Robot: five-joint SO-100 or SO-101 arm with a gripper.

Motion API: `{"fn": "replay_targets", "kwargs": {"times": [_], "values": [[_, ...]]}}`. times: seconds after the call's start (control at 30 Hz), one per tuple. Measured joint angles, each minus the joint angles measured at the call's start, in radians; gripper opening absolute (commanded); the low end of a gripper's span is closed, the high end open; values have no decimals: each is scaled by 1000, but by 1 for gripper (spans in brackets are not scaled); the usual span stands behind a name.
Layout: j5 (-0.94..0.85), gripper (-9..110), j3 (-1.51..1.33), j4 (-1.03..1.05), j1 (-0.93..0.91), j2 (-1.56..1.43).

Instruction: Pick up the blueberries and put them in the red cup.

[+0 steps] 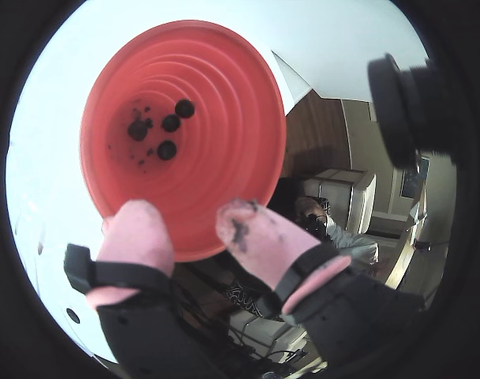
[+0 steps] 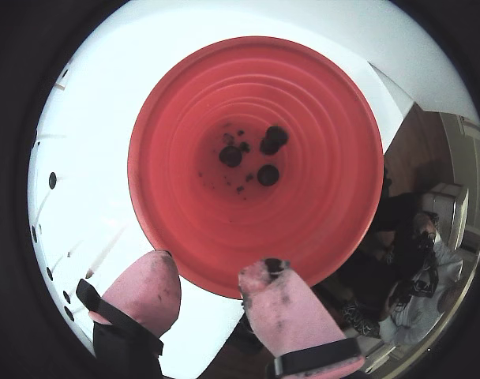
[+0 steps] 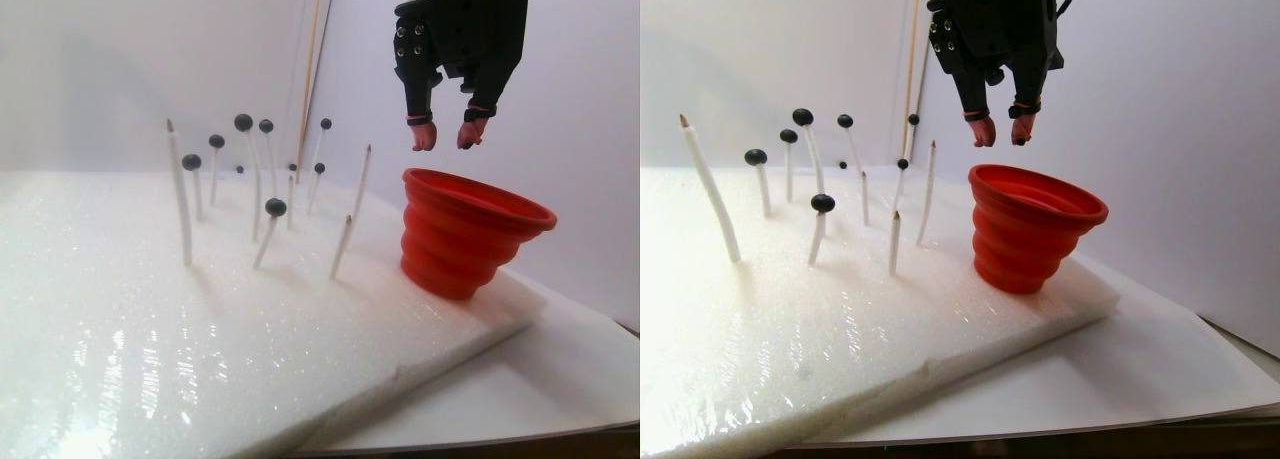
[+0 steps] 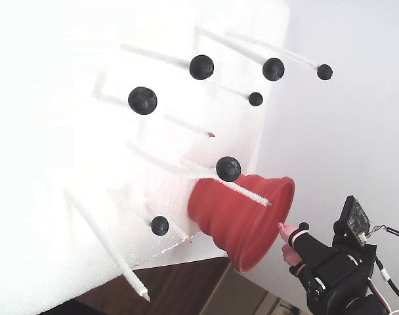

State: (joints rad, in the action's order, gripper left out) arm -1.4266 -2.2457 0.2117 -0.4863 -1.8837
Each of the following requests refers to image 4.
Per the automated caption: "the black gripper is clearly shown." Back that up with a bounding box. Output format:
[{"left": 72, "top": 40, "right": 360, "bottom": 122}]
[{"left": 277, "top": 222, "right": 377, "bottom": 315}]

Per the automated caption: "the dark blueberry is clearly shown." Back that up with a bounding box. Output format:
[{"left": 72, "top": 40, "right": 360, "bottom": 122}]
[
  {"left": 262, "top": 57, "right": 285, "bottom": 81},
  {"left": 248, "top": 91, "right": 264, "bottom": 107},
  {"left": 127, "top": 86, "right": 158, "bottom": 116},
  {"left": 316, "top": 64, "right": 333, "bottom": 81},
  {"left": 189, "top": 54, "right": 215, "bottom": 81},
  {"left": 150, "top": 215, "right": 170, "bottom": 236},
  {"left": 215, "top": 156, "right": 242, "bottom": 183}
]

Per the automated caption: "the red collapsible silicone cup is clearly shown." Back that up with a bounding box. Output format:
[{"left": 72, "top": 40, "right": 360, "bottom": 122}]
[{"left": 187, "top": 173, "right": 295, "bottom": 274}]

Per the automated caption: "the beige cardboard box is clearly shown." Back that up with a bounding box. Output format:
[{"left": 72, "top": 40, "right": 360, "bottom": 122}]
[{"left": 198, "top": 262, "right": 305, "bottom": 315}]

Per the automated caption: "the long white pipe cleaner stem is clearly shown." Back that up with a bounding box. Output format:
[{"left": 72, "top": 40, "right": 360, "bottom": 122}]
[{"left": 62, "top": 187, "right": 152, "bottom": 303}]

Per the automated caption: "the white foam block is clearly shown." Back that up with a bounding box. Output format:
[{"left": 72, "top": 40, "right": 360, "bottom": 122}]
[{"left": 0, "top": 0, "right": 289, "bottom": 315}]

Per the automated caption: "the camera circuit board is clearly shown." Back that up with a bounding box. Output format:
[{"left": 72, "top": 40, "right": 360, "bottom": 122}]
[{"left": 339, "top": 196, "right": 371, "bottom": 247}]

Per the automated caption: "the coloured wire bundle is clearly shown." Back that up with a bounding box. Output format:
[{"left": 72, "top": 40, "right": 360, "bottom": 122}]
[{"left": 366, "top": 224, "right": 399, "bottom": 253}]

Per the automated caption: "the black cable white sleeve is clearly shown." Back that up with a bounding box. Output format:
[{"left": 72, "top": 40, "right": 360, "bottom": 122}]
[{"left": 373, "top": 255, "right": 399, "bottom": 306}]

